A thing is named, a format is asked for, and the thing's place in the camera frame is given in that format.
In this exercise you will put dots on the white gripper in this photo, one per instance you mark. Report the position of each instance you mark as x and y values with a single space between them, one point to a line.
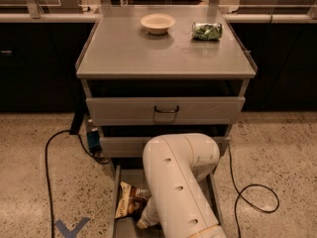
151 216

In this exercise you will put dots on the brown chip bag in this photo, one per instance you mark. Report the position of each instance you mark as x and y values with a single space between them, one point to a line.
132 202

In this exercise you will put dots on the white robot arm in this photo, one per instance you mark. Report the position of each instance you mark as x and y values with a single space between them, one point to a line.
174 165

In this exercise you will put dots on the grey bottom drawer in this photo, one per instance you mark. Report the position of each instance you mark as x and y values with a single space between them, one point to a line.
127 227

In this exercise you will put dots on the grey drawer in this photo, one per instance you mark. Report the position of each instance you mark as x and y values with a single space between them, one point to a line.
117 111
127 227
132 147

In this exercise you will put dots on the grey middle drawer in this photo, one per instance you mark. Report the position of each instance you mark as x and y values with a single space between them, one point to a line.
132 147

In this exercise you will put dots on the grey top drawer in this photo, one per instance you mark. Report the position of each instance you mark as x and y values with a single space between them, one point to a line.
117 111

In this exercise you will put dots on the grey drawer cabinet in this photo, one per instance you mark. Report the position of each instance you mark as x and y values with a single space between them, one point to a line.
201 14

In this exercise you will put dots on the dark background counter cabinets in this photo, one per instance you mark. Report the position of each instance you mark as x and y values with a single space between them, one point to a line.
41 64

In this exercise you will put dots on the green snack bag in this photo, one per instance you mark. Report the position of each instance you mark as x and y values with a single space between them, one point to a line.
206 31

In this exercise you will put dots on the blue power adapter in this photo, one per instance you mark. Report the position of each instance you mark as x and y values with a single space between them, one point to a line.
93 141

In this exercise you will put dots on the white paper bowl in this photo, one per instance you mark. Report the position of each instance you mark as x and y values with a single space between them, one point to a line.
157 24

